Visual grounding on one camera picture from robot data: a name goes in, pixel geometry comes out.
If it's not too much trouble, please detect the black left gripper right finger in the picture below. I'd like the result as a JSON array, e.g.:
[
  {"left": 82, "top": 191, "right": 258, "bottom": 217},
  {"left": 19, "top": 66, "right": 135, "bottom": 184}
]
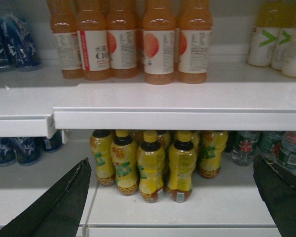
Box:
[{"left": 253, "top": 155, "right": 296, "bottom": 237}]

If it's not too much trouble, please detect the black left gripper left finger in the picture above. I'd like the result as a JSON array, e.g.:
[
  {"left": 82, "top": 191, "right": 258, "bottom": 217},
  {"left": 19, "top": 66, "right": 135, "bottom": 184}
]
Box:
[{"left": 0, "top": 158, "right": 92, "bottom": 237}]

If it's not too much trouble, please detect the water bottle red players label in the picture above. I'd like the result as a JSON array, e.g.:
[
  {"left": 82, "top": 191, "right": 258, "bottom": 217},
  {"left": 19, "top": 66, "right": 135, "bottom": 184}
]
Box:
[{"left": 276, "top": 131, "right": 296, "bottom": 175}]

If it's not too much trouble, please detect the white lower shelf board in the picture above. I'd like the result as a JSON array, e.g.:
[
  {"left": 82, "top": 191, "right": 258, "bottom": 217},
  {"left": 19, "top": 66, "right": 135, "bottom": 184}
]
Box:
[{"left": 86, "top": 158, "right": 280, "bottom": 237}]

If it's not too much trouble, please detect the white shelf board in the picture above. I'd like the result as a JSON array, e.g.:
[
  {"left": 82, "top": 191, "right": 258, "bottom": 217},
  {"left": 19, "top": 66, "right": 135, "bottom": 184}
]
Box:
[
  {"left": 0, "top": 87, "right": 59, "bottom": 138},
  {"left": 54, "top": 62, "right": 296, "bottom": 131},
  {"left": 86, "top": 158, "right": 280, "bottom": 237}
]

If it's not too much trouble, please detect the water bottle far left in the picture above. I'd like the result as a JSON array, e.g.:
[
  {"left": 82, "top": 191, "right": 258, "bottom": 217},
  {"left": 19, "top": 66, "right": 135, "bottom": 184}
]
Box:
[{"left": 231, "top": 130, "right": 260, "bottom": 166}]

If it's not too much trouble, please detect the white upper shelf board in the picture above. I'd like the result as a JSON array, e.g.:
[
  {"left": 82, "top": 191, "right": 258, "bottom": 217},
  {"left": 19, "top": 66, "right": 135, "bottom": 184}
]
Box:
[{"left": 54, "top": 62, "right": 296, "bottom": 131}]

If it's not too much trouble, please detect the white left shelf board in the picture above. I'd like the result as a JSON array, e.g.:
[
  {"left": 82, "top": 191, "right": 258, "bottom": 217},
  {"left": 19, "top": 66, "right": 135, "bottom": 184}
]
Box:
[{"left": 0, "top": 87, "right": 59, "bottom": 138}]

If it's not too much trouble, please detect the blue drink bottle lower left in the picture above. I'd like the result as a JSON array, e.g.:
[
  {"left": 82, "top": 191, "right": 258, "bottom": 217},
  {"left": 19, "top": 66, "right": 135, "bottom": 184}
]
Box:
[{"left": 0, "top": 137, "right": 16, "bottom": 166}]

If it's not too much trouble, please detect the lemon tea bottle rear left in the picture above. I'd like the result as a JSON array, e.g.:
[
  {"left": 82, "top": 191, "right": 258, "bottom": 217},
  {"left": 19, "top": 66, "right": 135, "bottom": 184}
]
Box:
[{"left": 89, "top": 129, "right": 115, "bottom": 186}]

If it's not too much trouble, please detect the lemon tea bottle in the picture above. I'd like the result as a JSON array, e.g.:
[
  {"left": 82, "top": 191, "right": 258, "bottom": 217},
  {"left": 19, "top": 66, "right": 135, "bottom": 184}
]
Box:
[
  {"left": 167, "top": 130, "right": 197, "bottom": 202},
  {"left": 110, "top": 129, "right": 139, "bottom": 196},
  {"left": 89, "top": 129, "right": 115, "bottom": 186},
  {"left": 198, "top": 130, "right": 228, "bottom": 179},
  {"left": 137, "top": 130, "right": 165, "bottom": 203}
]

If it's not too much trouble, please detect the lemon tea bottle rear right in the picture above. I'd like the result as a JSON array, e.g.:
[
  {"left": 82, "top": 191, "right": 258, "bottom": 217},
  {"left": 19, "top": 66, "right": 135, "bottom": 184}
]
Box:
[{"left": 198, "top": 130, "right": 228, "bottom": 179}]

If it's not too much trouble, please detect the lemon tea bottle front left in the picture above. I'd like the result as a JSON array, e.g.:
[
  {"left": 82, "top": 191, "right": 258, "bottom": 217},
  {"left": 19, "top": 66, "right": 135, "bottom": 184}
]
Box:
[{"left": 110, "top": 129, "right": 139, "bottom": 196}]

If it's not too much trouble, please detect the lemon tea bottle front centre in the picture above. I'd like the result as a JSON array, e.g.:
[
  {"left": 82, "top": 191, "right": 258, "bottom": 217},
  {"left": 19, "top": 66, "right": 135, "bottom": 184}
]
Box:
[{"left": 137, "top": 130, "right": 165, "bottom": 203}]

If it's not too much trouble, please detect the lemon tea bottle front right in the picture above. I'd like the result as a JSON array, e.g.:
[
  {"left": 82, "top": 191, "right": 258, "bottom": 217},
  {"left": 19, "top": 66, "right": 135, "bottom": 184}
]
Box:
[{"left": 167, "top": 130, "right": 197, "bottom": 202}]

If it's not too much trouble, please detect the yellow vitamin drink bottle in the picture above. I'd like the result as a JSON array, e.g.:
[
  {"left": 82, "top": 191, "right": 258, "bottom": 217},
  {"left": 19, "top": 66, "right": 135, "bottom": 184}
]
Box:
[{"left": 247, "top": 0, "right": 285, "bottom": 67}]

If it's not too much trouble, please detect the orange juice bottle right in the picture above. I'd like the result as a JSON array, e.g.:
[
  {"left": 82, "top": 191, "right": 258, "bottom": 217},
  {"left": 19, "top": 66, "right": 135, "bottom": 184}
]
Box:
[{"left": 178, "top": 0, "right": 213, "bottom": 84}]

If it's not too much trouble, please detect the orange juice bottle peach label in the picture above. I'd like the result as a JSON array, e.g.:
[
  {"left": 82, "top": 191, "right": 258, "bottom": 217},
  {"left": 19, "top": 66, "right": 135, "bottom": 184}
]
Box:
[{"left": 107, "top": 0, "right": 137, "bottom": 79}]

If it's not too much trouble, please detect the orange juice bottle white label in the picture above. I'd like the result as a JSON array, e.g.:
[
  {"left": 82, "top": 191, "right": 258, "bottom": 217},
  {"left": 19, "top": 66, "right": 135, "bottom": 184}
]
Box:
[{"left": 47, "top": 0, "right": 83, "bottom": 79}]

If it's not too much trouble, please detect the orange juice bottle C100 label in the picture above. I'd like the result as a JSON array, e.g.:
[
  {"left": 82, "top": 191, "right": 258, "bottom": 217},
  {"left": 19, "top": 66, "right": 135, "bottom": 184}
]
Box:
[{"left": 76, "top": 0, "right": 111, "bottom": 80}]

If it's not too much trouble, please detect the orange juice bottle front centre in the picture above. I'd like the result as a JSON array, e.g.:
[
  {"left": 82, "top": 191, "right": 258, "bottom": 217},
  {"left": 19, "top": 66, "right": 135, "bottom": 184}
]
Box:
[{"left": 143, "top": 0, "right": 176, "bottom": 85}]

